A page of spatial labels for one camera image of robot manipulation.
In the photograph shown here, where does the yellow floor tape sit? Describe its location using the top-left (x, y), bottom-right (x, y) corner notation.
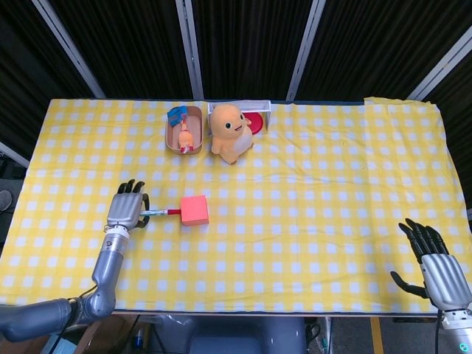
top-left (369, 317), bottom-right (385, 354)

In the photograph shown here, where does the orange plush dinosaur toy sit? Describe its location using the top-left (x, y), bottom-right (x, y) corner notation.
top-left (209, 103), bottom-right (256, 165)

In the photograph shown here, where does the red round disc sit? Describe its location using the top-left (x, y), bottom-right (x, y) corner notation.
top-left (243, 112), bottom-right (265, 134)

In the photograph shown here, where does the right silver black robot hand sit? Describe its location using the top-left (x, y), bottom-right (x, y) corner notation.
top-left (389, 218), bottom-right (472, 313)

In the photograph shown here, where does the black pleated curtain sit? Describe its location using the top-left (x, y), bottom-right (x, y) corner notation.
top-left (0, 0), bottom-right (472, 159)

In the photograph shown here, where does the brown cardboard box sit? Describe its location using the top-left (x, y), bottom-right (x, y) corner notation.
top-left (79, 316), bottom-right (138, 354)

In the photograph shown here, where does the tan paper tray box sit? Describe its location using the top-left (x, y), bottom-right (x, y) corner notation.
top-left (164, 105), bottom-right (204, 156)

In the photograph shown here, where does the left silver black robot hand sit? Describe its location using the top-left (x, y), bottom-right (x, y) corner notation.
top-left (104, 179), bottom-right (151, 232)

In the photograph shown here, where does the pink foam cube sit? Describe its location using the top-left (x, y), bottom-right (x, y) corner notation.
top-left (180, 195), bottom-right (211, 226)

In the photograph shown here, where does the yellow white checked tablecloth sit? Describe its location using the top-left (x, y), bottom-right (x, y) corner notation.
top-left (0, 97), bottom-right (472, 315)

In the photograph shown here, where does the white wire mesh goal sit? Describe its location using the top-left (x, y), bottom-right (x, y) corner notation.
top-left (206, 100), bottom-right (273, 136)

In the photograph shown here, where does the rubber chicken toy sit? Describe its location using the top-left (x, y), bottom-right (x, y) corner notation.
top-left (178, 114), bottom-right (195, 154)

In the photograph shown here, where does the white marker pen red cap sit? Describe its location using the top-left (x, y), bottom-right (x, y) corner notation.
top-left (139, 208), bottom-right (183, 219)

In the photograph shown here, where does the grey aluminium frame post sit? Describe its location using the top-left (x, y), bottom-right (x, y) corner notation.
top-left (0, 142), bottom-right (31, 169)
top-left (31, 0), bottom-right (107, 100)
top-left (285, 0), bottom-right (327, 101)
top-left (175, 0), bottom-right (205, 101)
top-left (406, 27), bottom-right (472, 101)

